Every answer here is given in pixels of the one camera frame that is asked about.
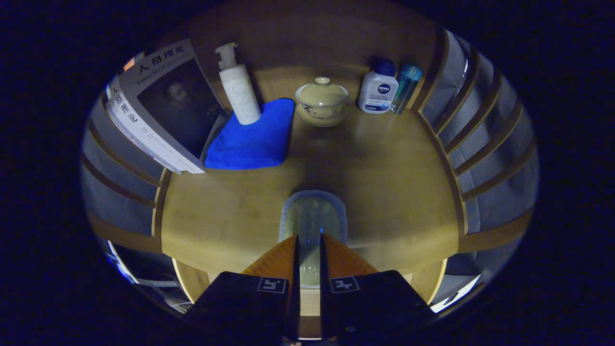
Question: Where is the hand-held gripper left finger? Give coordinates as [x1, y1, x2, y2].
[185, 235, 301, 339]

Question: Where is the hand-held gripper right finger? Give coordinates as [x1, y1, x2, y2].
[320, 233, 435, 339]

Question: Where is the wooden countertop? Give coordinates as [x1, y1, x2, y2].
[161, 67, 469, 275]

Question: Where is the wooden cabinet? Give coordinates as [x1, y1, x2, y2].
[82, 0, 539, 308]

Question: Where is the blue folded cloth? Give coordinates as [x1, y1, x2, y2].
[204, 98, 295, 170]

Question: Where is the pale lidded tea bowl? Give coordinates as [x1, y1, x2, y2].
[295, 77, 350, 127]

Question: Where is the white pump bottle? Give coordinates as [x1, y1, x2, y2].
[215, 42, 262, 125]

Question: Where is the white bottle with blue cap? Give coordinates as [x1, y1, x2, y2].
[357, 58, 399, 114]

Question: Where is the large dark-cover book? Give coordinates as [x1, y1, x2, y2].
[107, 38, 229, 174]

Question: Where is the teal bottle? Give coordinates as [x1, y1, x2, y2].
[390, 64, 423, 114]

